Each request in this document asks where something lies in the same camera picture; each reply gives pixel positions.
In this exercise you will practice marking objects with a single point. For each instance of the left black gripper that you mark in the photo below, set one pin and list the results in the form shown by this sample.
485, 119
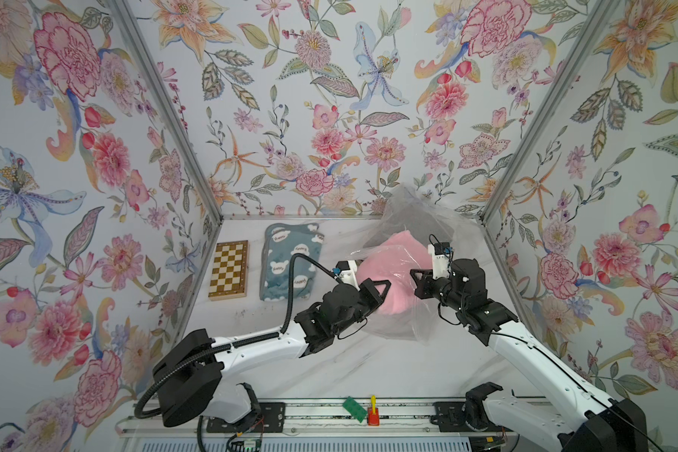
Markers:
367, 294

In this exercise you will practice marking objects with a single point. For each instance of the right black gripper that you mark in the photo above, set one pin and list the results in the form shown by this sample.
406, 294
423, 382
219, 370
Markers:
429, 282

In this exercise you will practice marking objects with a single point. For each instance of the pink blanket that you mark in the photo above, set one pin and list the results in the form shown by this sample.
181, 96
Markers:
393, 260

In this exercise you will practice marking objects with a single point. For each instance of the clear plastic vacuum bag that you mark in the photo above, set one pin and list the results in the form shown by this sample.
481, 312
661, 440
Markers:
406, 210

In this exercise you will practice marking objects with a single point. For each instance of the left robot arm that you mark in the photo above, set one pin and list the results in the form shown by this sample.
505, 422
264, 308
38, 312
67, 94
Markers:
187, 378

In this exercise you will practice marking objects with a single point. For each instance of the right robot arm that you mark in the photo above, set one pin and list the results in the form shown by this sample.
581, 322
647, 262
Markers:
584, 418

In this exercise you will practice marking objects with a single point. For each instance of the green tag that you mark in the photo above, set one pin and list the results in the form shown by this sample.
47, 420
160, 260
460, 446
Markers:
354, 409

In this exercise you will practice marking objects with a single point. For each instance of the red yellow clip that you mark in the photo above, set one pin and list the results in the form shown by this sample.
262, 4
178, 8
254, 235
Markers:
373, 415

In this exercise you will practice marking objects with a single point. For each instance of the wooden chessboard box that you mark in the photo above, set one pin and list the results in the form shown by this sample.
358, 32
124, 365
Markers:
229, 273

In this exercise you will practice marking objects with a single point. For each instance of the small circuit board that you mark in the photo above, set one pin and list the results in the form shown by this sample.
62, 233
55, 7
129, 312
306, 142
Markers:
242, 443

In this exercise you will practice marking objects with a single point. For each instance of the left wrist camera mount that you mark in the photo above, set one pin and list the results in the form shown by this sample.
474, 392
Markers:
346, 273

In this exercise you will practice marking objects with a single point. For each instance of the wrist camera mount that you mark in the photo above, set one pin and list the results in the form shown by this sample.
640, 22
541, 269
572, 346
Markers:
346, 273
441, 253

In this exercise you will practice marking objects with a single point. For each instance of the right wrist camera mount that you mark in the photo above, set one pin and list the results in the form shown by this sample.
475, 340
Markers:
441, 253

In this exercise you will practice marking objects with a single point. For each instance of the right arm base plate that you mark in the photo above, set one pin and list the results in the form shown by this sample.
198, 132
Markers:
452, 417

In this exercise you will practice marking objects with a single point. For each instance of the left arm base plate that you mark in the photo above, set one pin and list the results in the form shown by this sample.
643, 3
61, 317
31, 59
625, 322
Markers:
270, 419

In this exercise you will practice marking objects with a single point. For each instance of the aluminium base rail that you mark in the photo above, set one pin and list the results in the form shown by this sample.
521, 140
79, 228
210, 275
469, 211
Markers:
350, 417

